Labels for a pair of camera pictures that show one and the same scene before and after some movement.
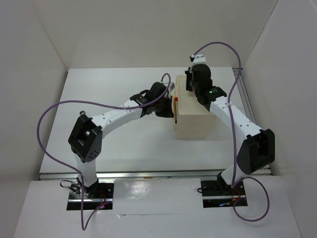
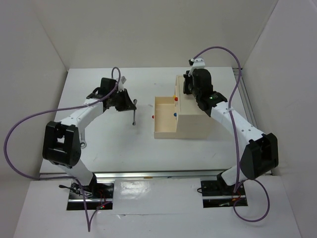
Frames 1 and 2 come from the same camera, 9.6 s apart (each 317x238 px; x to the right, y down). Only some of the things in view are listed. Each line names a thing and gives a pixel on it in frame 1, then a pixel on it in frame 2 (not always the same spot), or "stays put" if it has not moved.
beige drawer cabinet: x=194 y=121 stays put
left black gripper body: x=162 y=108 → x=118 y=100
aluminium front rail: x=170 y=174 stays put
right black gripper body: x=190 y=86 stays put
